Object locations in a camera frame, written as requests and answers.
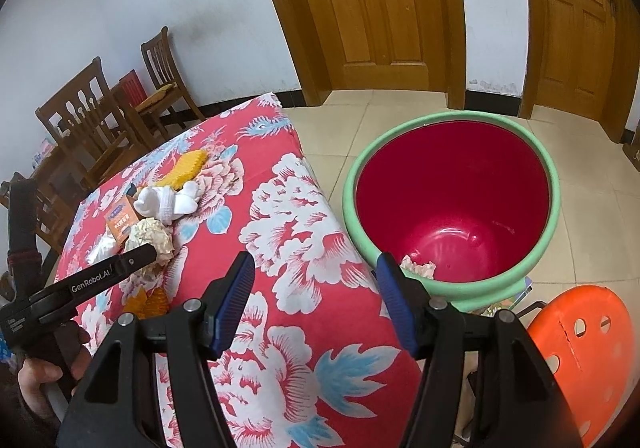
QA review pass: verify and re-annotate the plastic packet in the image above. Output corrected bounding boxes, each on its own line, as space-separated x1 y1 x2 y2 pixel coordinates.
32 138 56 166

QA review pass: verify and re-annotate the orange crumpled wrapper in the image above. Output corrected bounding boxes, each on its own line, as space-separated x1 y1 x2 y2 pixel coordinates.
122 289 149 321

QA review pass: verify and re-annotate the yellow seat cushion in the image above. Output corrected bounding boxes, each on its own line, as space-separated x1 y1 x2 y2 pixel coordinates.
136 83 178 110

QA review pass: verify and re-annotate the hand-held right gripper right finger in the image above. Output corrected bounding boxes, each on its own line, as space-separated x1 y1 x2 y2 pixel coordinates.
376 252 586 448

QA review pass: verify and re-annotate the red bucket with green rim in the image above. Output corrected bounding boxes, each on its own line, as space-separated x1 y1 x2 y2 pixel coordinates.
342 111 560 314

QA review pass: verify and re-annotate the white crumpled cloth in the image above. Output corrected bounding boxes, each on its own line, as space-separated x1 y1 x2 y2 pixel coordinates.
136 181 201 224

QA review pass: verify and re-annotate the crumpled paper scrap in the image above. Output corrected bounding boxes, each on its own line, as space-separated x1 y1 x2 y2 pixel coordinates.
400 254 438 281

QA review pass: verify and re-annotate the red floral tablecloth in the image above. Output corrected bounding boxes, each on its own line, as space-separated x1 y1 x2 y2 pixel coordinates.
52 92 441 448

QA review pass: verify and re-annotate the wooden panel door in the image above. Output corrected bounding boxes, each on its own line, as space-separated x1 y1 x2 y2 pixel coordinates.
517 0 640 144
247 0 466 112

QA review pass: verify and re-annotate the orange snack packet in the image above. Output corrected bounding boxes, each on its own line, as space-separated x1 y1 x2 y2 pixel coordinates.
105 195 141 244

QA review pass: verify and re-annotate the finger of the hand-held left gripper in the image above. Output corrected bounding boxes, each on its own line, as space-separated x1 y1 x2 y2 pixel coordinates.
65 243 160 301

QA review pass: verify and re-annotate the orange plastic stool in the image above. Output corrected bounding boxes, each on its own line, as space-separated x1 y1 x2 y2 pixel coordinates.
525 285 640 448

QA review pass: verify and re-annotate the yellow waffle cloth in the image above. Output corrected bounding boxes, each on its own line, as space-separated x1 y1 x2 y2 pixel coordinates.
164 149 210 191

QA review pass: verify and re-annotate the person's left hand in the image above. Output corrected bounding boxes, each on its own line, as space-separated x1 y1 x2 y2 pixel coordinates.
17 325 93 423

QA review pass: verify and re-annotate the beige paper ball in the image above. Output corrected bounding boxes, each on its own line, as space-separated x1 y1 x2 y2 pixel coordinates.
124 218 175 265

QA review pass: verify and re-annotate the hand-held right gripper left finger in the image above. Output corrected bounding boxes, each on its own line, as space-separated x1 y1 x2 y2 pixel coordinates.
55 251 257 448

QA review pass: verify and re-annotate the red chair back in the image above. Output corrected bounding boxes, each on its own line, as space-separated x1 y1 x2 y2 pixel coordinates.
120 69 147 102

